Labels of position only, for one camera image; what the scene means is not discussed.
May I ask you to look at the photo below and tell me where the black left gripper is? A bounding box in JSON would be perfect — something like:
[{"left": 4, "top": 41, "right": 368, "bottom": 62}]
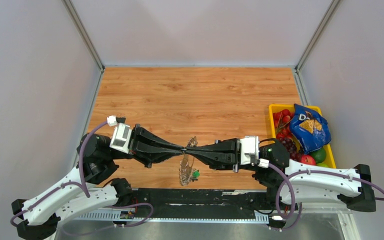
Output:
[{"left": 108, "top": 122, "right": 186, "bottom": 167}]

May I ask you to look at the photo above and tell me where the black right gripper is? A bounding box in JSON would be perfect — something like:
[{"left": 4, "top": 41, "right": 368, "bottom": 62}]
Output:
[{"left": 184, "top": 137, "right": 263, "bottom": 173}]

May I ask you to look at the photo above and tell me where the large metal key ring plate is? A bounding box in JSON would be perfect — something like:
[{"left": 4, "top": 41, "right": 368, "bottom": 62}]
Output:
[{"left": 179, "top": 153, "right": 199, "bottom": 187}]

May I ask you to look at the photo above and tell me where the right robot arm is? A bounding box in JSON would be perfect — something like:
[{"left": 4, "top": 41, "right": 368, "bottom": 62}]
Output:
[{"left": 182, "top": 136, "right": 376, "bottom": 213}]

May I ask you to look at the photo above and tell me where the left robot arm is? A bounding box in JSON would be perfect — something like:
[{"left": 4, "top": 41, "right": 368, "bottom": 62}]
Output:
[{"left": 10, "top": 117, "right": 185, "bottom": 240}]

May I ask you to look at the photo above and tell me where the red cherries bunch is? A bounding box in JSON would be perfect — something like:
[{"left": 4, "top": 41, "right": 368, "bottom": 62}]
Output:
[{"left": 272, "top": 109, "right": 295, "bottom": 140}]

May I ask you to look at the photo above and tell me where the dark grapes bunch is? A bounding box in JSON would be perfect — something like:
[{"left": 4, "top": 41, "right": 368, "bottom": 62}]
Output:
[{"left": 278, "top": 137, "right": 304, "bottom": 162}]

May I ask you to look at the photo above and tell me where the red apple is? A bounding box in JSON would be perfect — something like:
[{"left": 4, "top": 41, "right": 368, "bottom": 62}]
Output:
[{"left": 300, "top": 154, "right": 317, "bottom": 166}]

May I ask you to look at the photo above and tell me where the blue chips bag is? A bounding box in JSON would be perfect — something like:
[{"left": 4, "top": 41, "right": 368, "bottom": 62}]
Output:
[{"left": 289, "top": 103, "right": 332, "bottom": 154}]

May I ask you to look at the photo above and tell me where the green lime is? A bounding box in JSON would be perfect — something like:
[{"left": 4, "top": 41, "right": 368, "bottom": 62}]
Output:
[{"left": 309, "top": 148, "right": 327, "bottom": 164}]

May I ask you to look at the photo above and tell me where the yellow plastic bin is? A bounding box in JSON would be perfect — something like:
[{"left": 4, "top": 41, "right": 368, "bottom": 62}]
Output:
[{"left": 268, "top": 103, "right": 337, "bottom": 169}]

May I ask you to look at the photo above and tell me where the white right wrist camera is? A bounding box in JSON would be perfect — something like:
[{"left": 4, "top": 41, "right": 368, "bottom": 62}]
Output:
[{"left": 239, "top": 136, "right": 269, "bottom": 169}]

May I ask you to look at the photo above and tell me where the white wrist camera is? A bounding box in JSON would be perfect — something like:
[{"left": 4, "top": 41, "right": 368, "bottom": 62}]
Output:
[
  {"left": 106, "top": 115, "right": 132, "bottom": 154},
  {"left": 239, "top": 136, "right": 269, "bottom": 169}
]

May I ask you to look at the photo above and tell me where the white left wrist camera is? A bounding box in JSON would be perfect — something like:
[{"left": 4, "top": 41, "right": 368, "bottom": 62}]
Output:
[{"left": 106, "top": 115, "right": 132, "bottom": 154}]

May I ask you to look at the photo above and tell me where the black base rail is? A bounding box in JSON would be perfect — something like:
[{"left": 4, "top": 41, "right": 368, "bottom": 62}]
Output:
[{"left": 79, "top": 188, "right": 286, "bottom": 228}]

